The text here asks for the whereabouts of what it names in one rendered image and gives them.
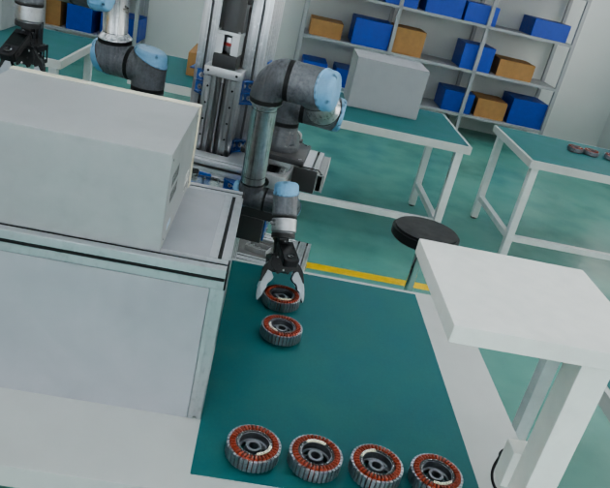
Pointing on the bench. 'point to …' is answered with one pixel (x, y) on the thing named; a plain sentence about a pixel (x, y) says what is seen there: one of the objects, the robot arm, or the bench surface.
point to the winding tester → (83, 157)
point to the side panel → (205, 351)
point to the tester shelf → (198, 210)
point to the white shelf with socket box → (532, 343)
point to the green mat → (326, 380)
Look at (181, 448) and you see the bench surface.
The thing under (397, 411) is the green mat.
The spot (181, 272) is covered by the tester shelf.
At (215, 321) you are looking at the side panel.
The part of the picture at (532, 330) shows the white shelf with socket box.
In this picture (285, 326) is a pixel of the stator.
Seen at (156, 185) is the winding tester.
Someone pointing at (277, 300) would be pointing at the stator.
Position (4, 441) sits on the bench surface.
